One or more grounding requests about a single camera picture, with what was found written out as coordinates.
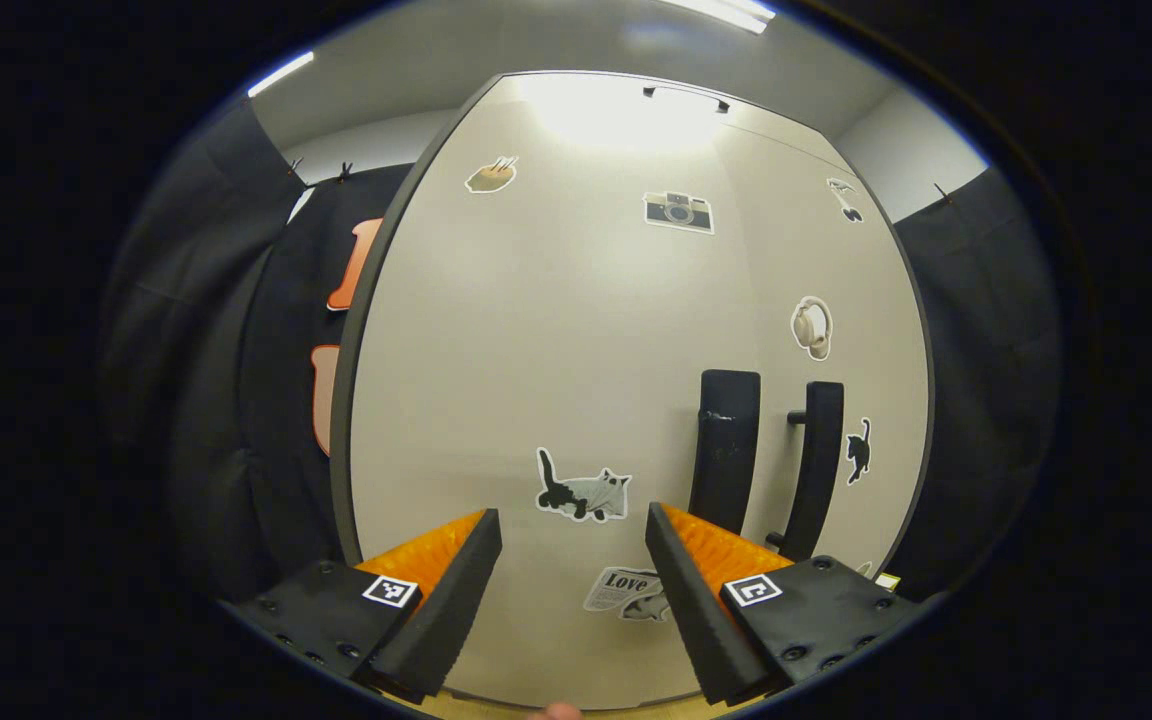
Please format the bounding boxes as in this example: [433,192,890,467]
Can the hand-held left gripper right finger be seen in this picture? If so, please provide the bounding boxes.
[644,502,927,707]

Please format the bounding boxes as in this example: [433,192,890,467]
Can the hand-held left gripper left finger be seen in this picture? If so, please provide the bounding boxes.
[231,507,504,704]

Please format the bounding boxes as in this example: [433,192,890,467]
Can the white shoe cabinet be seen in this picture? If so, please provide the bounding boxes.
[329,68,937,713]

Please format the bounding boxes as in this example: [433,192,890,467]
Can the white shoe cabinet door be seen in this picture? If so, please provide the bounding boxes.
[711,120,932,591]
[348,100,787,711]

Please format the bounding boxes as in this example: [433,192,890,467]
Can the long ceiling light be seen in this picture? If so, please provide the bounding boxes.
[246,50,317,99]
[658,0,777,36]

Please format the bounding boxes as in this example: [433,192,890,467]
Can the black door handle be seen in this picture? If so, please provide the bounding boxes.
[688,369,763,536]
[766,381,846,563]

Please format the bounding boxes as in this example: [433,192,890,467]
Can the black drawer handle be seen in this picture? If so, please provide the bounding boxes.
[642,85,731,114]

